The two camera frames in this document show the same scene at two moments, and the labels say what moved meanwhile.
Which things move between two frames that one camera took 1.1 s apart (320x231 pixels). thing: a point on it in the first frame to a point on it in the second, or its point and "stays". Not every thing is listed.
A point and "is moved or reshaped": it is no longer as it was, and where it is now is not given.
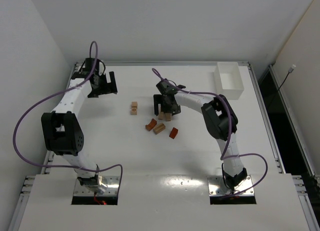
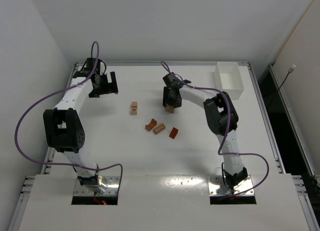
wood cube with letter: [133, 111] stays
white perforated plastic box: [228, 81] stays
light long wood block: [168, 117] is moved or reshaped
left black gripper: [104, 86] stays
